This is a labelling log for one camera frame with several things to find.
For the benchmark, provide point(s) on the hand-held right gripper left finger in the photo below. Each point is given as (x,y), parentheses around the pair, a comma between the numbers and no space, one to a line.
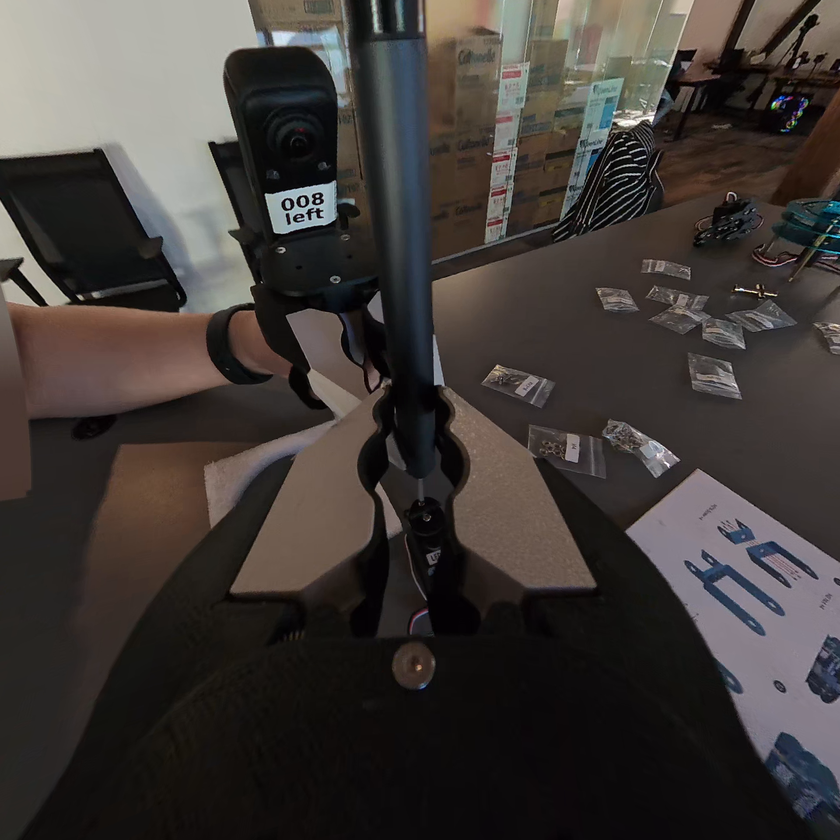
(308,525)

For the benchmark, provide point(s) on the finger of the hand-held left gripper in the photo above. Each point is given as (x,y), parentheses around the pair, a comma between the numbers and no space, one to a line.
(315,341)
(438,364)

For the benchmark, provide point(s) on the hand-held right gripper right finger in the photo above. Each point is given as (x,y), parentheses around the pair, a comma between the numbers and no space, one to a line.
(518,525)

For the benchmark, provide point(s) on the black servo motor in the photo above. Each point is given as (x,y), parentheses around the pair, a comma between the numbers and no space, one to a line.
(426,525)

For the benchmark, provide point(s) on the black screwdriver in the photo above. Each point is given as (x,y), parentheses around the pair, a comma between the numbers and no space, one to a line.
(400,229)

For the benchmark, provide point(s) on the person's left forearm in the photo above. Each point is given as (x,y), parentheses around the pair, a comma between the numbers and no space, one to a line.
(131,354)

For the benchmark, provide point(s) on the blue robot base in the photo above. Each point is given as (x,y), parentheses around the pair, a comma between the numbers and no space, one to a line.
(810,220)

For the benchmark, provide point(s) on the dark desk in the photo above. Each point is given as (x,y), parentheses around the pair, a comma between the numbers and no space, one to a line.
(590,341)

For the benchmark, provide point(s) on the clear screw bag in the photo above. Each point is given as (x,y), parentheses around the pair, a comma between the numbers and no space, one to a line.
(518,384)
(568,453)
(640,446)

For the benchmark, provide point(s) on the black wristband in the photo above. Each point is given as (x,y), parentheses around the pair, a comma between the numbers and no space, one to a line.
(223,348)

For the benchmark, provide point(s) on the brown flat sheet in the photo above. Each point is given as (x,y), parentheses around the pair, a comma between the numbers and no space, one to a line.
(151,525)

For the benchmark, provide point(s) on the assembly instruction sheet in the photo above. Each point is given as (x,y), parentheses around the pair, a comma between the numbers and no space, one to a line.
(722,590)

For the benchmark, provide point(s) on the stack of cardboard boxes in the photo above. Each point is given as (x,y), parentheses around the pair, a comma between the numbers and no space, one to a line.
(472,131)

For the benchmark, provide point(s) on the black office chair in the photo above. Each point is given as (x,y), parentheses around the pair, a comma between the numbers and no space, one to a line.
(79,216)

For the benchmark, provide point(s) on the small black part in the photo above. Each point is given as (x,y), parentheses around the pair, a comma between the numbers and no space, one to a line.
(95,428)

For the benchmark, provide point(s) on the cluster of clear parts bags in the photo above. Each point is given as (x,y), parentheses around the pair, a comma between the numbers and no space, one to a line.
(714,377)

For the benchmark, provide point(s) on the striped black white garment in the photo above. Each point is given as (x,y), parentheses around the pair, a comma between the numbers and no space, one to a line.
(617,177)

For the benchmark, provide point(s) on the black robot claw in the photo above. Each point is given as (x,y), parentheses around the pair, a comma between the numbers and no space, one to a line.
(728,220)

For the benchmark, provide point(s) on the small metal cross wrench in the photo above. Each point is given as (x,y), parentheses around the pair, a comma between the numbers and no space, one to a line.
(761,289)

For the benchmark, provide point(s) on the wooden work table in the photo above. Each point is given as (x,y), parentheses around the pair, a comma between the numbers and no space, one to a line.
(702,77)

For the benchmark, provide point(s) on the wooden pillar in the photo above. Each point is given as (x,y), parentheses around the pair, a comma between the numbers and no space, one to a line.
(814,164)

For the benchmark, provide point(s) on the rainbow lit computer fan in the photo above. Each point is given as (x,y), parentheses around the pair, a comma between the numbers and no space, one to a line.
(791,111)

